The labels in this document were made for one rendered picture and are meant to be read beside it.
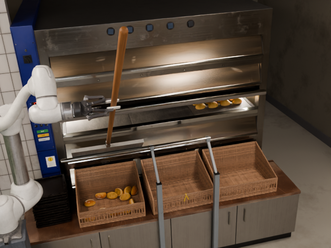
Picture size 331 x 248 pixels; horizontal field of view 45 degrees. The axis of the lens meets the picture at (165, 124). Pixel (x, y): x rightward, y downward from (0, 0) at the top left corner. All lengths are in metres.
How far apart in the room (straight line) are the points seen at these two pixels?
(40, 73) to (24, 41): 1.17
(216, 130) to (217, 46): 0.80
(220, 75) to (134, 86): 0.78
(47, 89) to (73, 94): 1.34
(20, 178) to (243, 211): 1.93
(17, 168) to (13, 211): 0.27
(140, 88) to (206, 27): 0.74
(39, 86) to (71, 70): 1.26
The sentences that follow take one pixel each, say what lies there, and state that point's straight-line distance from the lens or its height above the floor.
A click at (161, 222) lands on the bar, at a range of 3.39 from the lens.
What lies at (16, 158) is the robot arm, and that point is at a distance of 2.69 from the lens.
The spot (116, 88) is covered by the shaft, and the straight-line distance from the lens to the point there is 1.81.
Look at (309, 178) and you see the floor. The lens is 5.07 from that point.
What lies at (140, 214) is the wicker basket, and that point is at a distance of 3.42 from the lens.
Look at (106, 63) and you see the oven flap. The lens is 3.28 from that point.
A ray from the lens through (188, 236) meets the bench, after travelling 3.65.
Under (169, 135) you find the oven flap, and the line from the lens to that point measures 3.66.
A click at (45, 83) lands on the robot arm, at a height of 2.11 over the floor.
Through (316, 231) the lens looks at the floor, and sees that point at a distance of 4.34.
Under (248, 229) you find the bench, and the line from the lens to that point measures 3.84.
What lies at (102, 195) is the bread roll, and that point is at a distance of 3.65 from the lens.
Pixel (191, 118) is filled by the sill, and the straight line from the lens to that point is 3.64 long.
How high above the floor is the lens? 2.79
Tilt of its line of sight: 27 degrees down
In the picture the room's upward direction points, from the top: 3 degrees counter-clockwise
